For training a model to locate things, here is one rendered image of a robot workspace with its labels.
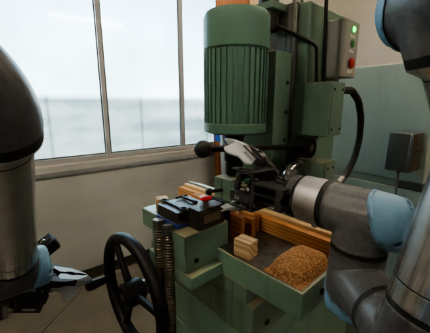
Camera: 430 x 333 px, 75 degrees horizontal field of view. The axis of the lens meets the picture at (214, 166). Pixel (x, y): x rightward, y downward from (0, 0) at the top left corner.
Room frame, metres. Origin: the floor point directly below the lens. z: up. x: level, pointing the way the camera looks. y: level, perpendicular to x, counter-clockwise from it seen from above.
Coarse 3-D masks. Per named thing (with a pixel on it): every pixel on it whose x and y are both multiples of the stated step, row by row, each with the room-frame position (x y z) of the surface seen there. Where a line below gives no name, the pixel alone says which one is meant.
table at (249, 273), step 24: (144, 216) 0.88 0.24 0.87; (264, 240) 0.66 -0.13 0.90; (216, 264) 0.60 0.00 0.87; (240, 264) 0.56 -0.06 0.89; (264, 264) 0.55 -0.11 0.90; (192, 288) 0.54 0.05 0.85; (264, 288) 0.51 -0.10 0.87; (288, 288) 0.47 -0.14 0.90; (312, 288) 0.47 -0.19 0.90; (288, 312) 0.47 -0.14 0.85
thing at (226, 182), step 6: (222, 174) 0.81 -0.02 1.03; (216, 180) 0.79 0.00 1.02; (222, 180) 0.77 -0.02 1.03; (228, 180) 0.75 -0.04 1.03; (234, 180) 0.76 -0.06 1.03; (216, 186) 0.79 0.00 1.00; (222, 186) 0.77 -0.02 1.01; (228, 186) 0.75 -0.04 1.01; (216, 192) 0.79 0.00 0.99; (222, 192) 0.77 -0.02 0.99; (228, 192) 0.75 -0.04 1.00; (222, 198) 0.77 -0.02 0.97; (228, 198) 0.75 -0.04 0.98
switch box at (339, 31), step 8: (328, 24) 0.90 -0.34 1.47; (336, 24) 0.88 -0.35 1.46; (344, 24) 0.87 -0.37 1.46; (352, 24) 0.89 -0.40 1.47; (328, 32) 0.90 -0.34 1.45; (336, 32) 0.88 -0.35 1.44; (344, 32) 0.87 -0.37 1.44; (352, 32) 0.89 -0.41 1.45; (328, 40) 0.90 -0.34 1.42; (336, 40) 0.88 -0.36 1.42; (344, 40) 0.87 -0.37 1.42; (328, 48) 0.90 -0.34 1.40; (336, 48) 0.88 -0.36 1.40; (344, 48) 0.87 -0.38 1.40; (352, 48) 0.90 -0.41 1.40; (328, 56) 0.90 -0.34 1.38; (336, 56) 0.88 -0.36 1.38; (344, 56) 0.87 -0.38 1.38; (352, 56) 0.90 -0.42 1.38; (328, 64) 0.89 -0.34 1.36; (336, 64) 0.88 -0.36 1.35; (344, 64) 0.87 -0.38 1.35; (328, 72) 0.89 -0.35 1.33; (336, 72) 0.87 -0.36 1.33; (344, 72) 0.87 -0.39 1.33; (352, 72) 0.91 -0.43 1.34
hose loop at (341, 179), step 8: (352, 88) 0.97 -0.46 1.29; (352, 96) 1.00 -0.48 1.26; (360, 96) 1.02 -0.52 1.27; (360, 104) 1.04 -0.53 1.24; (360, 112) 1.06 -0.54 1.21; (360, 120) 1.07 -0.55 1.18; (360, 128) 1.08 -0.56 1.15; (360, 136) 1.08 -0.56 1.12; (360, 144) 1.08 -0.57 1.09; (352, 160) 1.07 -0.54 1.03; (352, 168) 1.06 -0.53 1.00; (344, 176) 1.03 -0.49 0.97
